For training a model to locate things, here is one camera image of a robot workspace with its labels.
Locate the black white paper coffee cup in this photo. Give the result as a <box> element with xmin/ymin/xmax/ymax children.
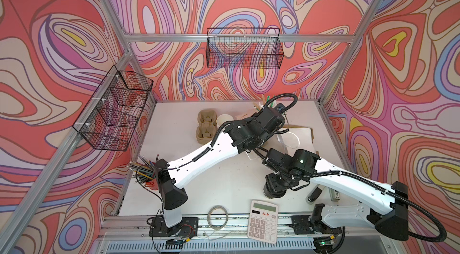
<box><xmin>263</xmin><ymin>188</ymin><xmax>286</xmax><ymax>199</ymax></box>

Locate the white paper takeout bag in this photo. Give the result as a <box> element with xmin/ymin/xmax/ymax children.
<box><xmin>236</xmin><ymin>104</ymin><xmax>315</xmax><ymax>158</ymax></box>

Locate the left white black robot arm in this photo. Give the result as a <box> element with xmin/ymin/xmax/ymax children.
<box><xmin>155</xmin><ymin>103</ymin><xmax>289</xmax><ymax>228</ymax></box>

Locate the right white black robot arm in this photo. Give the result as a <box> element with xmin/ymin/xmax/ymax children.
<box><xmin>259</xmin><ymin>149</ymin><xmax>447</xmax><ymax>243</ymax></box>

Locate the stack of paper coffee cups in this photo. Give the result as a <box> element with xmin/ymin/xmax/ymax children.
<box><xmin>216</xmin><ymin>114</ymin><xmax>234</xmax><ymax>128</ymax></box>

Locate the bundle of wrapped straws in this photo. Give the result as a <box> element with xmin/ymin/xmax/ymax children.
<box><xmin>253</xmin><ymin>93</ymin><xmax>276</xmax><ymax>111</ymax></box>

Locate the silver black stapler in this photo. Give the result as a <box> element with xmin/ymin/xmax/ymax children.
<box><xmin>305</xmin><ymin>185</ymin><xmax>340</xmax><ymax>204</ymax></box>

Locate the white desk calculator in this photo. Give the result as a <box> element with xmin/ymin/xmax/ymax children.
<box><xmin>247</xmin><ymin>200</ymin><xmax>279</xmax><ymax>244</ymax></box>

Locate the cup of coloured pencils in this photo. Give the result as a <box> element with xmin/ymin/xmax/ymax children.
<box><xmin>128</xmin><ymin>155</ymin><xmax>159</xmax><ymax>191</ymax></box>

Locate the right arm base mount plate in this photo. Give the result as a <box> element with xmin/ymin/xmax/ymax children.
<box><xmin>288</xmin><ymin>203</ymin><xmax>343</xmax><ymax>236</ymax></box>

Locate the black wire basket back wall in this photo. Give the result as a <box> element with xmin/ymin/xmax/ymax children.
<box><xmin>206</xmin><ymin>27</ymin><xmax>285</xmax><ymax>69</ymax></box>

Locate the black wire basket wall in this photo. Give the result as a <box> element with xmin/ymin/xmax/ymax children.
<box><xmin>206</xmin><ymin>27</ymin><xmax>285</xmax><ymax>69</ymax></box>
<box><xmin>73</xmin><ymin>66</ymin><xmax>153</xmax><ymax>152</ymax></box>

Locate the aluminium frame rail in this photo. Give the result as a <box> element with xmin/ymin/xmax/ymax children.
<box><xmin>125</xmin><ymin>34</ymin><xmax>357</xmax><ymax>43</ymax></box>

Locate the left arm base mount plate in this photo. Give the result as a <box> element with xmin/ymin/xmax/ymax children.
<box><xmin>146</xmin><ymin>216</ymin><xmax>199</xmax><ymax>238</ymax></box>

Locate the black wire basket left wall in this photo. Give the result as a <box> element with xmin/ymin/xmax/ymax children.
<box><xmin>73</xmin><ymin>66</ymin><xmax>153</xmax><ymax>152</ymax></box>

